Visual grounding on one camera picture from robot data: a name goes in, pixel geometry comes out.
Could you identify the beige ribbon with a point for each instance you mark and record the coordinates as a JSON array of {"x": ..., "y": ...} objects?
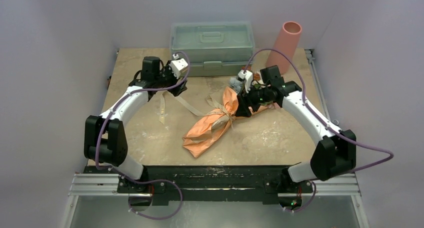
[{"x": 227, "y": 117}]

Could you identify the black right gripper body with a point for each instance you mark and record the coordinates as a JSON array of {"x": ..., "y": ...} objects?
[{"x": 247, "y": 100}]

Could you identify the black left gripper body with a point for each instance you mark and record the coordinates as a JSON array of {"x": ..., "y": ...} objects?
[{"x": 167, "y": 79}]

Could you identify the green plastic toolbox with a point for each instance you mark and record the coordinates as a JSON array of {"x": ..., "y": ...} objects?
[{"x": 214, "y": 48}]

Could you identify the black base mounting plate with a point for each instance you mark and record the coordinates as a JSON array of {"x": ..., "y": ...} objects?
[{"x": 234, "y": 183}]

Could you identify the artificial flower bouquet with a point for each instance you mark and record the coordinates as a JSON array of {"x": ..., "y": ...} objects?
[{"x": 238, "y": 86}]

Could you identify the pink cylindrical vase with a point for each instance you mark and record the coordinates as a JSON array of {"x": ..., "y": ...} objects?
[{"x": 286, "y": 42}]

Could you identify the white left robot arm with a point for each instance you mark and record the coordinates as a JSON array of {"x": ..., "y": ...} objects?
[{"x": 105, "y": 139}]

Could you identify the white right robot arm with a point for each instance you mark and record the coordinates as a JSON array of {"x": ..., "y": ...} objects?
[{"x": 335, "y": 151}]

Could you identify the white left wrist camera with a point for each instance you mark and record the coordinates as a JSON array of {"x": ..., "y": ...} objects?
[{"x": 178, "y": 65}]

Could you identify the orange wrapping paper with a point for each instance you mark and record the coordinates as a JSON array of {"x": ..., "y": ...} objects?
[{"x": 200, "y": 136}]

